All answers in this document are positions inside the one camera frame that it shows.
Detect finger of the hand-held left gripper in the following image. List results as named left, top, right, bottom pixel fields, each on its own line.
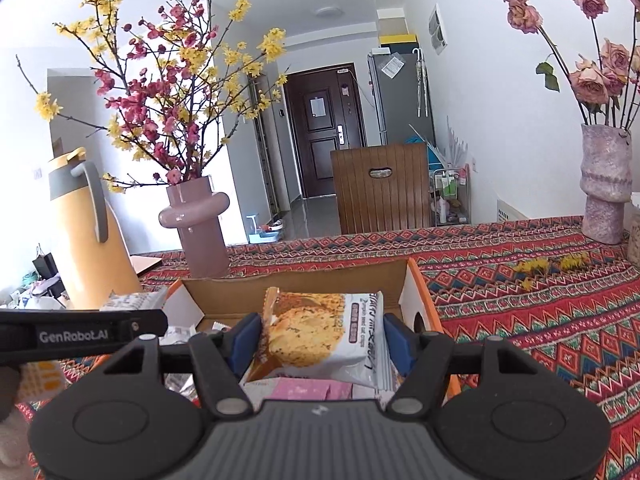
left=117, top=308, right=169, bottom=358

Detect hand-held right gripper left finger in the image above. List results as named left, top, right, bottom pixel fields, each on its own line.
left=100, top=312, right=264, bottom=420

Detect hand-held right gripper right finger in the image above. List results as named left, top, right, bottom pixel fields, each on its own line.
left=381, top=311, right=543, bottom=417

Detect white grey-print snack packet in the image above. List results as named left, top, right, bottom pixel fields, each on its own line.
left=100, top=287, right=171, bottom=312

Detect white table-print snack packet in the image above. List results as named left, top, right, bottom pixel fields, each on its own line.
left=162, top=325, right=198, bottom=345

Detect cookie picture snack packet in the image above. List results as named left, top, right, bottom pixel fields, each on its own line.
left=247, top=287, right=396, bottom=391

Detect pink snack packet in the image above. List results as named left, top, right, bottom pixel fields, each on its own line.
left=240, top=377, right=383, bottom=402

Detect red orange cardboard box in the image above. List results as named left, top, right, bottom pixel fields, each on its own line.
left=162, top=258, right=462, bottom=406

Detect yellow printed packet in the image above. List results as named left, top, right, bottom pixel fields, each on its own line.
left=20, top=360, right=66, bottom=401

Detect wooden side table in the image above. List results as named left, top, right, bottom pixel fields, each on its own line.
left=130, top=255, right=163, bottom=281

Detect brown wooden chair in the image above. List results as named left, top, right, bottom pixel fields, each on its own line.
left=330, top=142, right=433, bottom=236

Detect white radiator panel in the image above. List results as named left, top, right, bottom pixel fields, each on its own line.
left=496, top=199, right=531, bottom=222

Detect fallen yellow petals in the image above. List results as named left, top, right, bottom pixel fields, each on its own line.
left=515, top=254, right=591, bottom=291

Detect dark brown door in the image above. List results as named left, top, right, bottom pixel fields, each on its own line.
left=284, top=63, right=366, bottom=200

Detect pink and yellow blossom branches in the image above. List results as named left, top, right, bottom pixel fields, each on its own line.
left=15, top=0, right=288, bottom=196

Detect grey refrigerator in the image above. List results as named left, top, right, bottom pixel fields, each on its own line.
left=367, top=49, right=436, bottom=148

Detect white folded umbrella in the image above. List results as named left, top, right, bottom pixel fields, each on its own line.
left=412, top=49, right=431, bottom=118

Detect textured pink vase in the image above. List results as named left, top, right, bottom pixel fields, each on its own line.
left=580, top=122, right=633, bottom=245

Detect yellow black box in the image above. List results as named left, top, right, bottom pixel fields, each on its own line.
left=378, top=34, right=418, bottom=55

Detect dried pink roses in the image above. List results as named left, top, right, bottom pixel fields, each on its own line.
left=495, top=0, right=640, bottom=128

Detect yellow thermos jug grey handle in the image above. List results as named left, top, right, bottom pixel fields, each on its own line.
left=47, top=147, right=143, bottom=311

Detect pink ring-shaped vase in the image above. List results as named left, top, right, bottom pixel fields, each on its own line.
left=158, top=176, right=232, bottom=279

